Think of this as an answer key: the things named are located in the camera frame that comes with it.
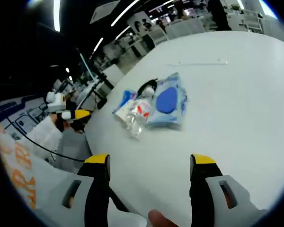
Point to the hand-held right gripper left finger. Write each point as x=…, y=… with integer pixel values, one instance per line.
x=97, y=194

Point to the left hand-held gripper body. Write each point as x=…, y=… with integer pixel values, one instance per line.
x=56, y=102

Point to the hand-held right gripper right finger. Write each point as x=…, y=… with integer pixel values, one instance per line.
x=203, y=194

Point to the blue tissue packet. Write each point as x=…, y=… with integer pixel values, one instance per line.
x=127, y=94

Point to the clear plastic water bottle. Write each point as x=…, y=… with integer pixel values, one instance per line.
x=139, y=111

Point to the bag with blue disc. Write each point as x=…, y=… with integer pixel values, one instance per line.
x=168, y=101

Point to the person's left hand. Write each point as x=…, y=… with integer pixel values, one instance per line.
x=59, y=123

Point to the person's right hand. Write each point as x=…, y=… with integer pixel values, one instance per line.
x=159, y=220

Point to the person's white printed shirt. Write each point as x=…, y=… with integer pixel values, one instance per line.
x=19, y=165

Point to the white table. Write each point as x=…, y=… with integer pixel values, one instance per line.
x=215, y=113

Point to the white ceiling light strip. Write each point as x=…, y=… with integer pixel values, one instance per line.
x=125, y=13
x=56, y=16

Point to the ceiling air vent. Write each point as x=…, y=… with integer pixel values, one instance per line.
x=104, y=10

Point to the white power strip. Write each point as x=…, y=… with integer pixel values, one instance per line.
x=196, y=63

